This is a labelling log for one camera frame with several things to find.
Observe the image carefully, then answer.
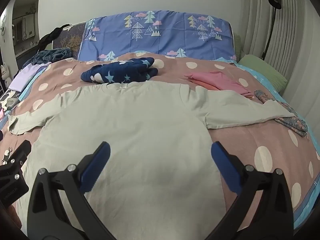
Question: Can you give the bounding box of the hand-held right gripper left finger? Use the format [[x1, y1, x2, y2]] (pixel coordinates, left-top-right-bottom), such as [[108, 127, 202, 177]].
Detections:
[[27, 141, 118, 240]]

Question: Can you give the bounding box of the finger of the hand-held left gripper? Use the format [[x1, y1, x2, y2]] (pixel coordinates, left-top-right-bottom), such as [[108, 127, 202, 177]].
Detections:
[[0, 140, 32, 180]]

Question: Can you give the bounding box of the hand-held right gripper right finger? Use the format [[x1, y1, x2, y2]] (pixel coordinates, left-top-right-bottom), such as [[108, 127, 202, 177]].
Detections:
[[205, 141, 294, 240]]

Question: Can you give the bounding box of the pale green T-shirt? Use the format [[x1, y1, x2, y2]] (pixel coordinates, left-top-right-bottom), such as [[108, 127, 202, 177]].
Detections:
[[7, 81, 297, 240]]

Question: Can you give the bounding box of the pink polka dot bedsheet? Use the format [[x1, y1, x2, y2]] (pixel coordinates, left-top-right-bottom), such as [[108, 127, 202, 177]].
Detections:
[[0, 51, 320, 215]]

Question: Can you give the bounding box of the cow print cloth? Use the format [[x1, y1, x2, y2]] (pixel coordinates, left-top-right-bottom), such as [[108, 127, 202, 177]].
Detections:
[[0, 90, 22, 110]]

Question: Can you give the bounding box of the lavender garment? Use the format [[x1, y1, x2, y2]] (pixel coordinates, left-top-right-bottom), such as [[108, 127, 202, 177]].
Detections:
[[9, 62, 52, 92]]

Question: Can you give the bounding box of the floral patterned cloth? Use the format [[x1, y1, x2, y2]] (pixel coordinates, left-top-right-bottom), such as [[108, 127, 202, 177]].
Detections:
[[254, 90, 308, 137]]

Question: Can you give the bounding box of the white cat figurine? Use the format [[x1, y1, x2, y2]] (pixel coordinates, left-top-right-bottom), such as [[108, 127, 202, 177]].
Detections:
[[0, 64, 12, 85]]

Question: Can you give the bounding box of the pink garment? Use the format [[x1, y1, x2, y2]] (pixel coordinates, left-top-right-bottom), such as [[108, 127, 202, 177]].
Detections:
[[184, 71, 255, 99]]

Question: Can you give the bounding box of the navy star-print garment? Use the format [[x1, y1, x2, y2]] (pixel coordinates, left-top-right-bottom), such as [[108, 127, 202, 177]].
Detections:
[[80, 57, 159, 84]]

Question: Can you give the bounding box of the green pillow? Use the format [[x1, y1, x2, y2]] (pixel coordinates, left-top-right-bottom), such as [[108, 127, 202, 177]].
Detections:
[[234, 35, 288, 92]]

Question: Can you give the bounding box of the dark teal fuzzy blanket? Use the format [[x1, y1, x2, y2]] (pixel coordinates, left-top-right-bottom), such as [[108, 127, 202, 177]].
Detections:
[[22, 47, 73, 68]]

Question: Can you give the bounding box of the black garment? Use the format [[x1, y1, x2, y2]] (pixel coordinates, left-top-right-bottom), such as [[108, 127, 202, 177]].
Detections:
[[37, 24, 73, 52]]

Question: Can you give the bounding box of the dark gold-tree headboard cushion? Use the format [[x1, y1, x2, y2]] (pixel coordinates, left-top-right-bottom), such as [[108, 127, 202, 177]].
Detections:
[[51, 21, 87, 60]]

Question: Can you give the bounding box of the white curtain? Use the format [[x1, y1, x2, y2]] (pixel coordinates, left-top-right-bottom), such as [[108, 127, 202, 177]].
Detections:
[[240, 0, 320, 105]]

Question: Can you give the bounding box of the blue tree-print pillow cover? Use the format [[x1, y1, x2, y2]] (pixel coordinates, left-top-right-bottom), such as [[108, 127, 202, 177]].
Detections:
[[77, 10, 238, 62]]

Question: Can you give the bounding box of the black floor lamp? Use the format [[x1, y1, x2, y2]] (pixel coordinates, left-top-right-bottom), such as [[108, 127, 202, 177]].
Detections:
[[261, 0, 283, 60]]

